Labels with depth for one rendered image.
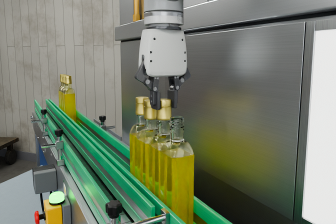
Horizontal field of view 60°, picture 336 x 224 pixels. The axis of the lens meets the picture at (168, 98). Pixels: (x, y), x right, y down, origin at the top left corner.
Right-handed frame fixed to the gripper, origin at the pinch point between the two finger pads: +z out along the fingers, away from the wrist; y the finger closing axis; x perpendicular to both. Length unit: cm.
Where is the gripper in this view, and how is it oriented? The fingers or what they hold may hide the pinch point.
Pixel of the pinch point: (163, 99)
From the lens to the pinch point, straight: 64.5
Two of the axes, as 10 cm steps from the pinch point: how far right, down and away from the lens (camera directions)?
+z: 0.0, 9.9, 1.4
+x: 4.9, 1.2, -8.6
